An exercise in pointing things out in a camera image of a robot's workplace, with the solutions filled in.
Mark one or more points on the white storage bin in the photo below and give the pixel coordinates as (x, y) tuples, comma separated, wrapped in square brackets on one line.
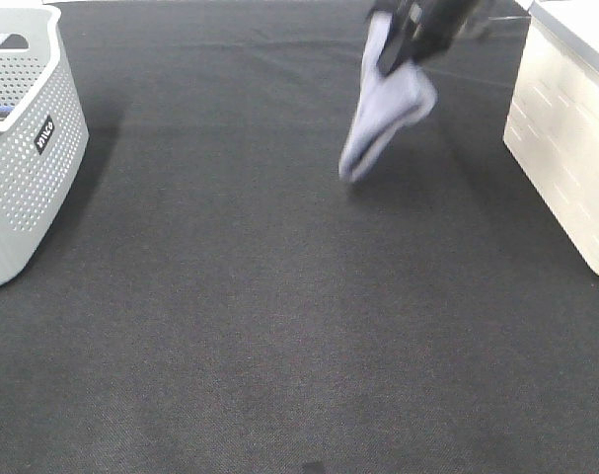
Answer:
[(552, 126)]

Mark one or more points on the lavender towel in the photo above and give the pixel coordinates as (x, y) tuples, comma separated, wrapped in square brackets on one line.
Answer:
[(385, 104)]

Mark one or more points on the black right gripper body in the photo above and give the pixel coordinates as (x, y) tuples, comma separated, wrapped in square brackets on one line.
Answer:
[(439, 21)]

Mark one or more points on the grey perforated laundry basket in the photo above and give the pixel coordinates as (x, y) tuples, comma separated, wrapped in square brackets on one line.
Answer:
[(44, 138)]

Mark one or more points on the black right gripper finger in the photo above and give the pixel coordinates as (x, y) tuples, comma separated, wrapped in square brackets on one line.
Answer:
[(398, 47)]

